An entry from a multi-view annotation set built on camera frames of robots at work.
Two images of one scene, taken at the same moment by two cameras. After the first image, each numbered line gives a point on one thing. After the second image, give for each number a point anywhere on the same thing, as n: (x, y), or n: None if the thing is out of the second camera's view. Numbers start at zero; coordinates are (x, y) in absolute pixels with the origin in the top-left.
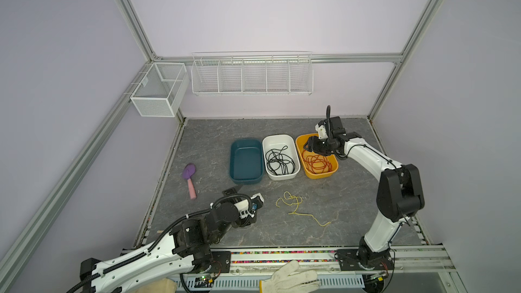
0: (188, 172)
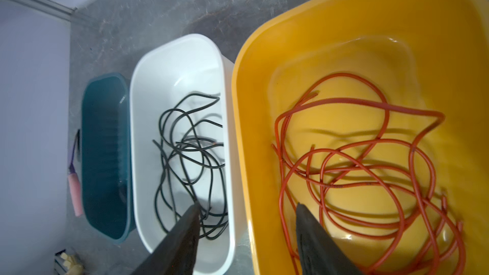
0: (73, 177)
